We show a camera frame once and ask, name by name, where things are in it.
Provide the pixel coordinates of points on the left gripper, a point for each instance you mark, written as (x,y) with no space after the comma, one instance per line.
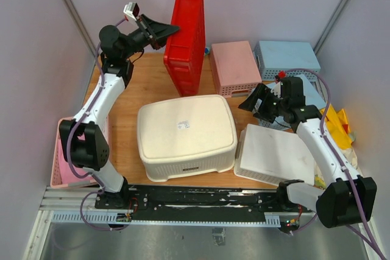
(156,31)

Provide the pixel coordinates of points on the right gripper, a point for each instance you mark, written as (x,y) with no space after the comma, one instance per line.
(261,92)

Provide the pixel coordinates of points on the pink perforated basket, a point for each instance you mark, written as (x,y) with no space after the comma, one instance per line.
(234,68)

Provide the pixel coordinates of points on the red tray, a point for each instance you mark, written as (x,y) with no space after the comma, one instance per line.
(184,51)

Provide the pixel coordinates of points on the blue perforated basket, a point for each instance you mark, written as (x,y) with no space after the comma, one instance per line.
(275,56)
(312,98)

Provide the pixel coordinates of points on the small cream basket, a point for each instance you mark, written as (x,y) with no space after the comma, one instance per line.
(272,156)

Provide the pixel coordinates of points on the large cream basket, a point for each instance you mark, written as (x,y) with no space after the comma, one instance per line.
(186,136)

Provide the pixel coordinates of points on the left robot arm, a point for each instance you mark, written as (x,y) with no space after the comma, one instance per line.
(84,145)

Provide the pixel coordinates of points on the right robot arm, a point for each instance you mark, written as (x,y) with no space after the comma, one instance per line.
(349,197)

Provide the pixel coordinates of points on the printed white yellow cloth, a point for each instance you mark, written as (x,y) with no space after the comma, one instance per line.
(338,126)

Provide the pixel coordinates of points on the pink towel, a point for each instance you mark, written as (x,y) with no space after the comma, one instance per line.
(66,174)

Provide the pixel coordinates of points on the pink basket with towels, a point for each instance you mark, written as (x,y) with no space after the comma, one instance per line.
(56,181)

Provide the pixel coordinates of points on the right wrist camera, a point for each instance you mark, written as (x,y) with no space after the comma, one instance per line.
(277,89)

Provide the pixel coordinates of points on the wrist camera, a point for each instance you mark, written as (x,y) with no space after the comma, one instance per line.
(277,89)
(131,11)

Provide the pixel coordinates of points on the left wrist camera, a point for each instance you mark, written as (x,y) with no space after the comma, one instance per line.
(131,11)

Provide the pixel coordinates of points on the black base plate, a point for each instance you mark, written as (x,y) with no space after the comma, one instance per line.
(197,205)

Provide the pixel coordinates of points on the grey cable duct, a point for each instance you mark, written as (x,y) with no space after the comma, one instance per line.
(191,216)

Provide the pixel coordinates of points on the aluminium frame rail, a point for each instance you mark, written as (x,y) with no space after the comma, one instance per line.
(64,199)

